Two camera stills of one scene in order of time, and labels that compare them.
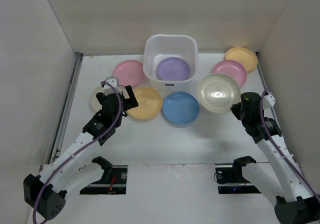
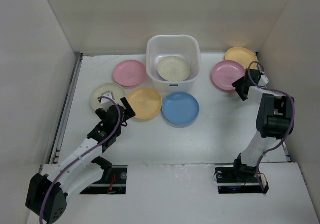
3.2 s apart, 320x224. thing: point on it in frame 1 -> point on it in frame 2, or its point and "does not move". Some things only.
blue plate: [180, 108] does not move
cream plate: [217, 93] -> [173, 68]
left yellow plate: [149, 103] does not move
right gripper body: [236, 109] -> [244, 84]
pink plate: [129, 73] does not move
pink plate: [231, 68] does not move
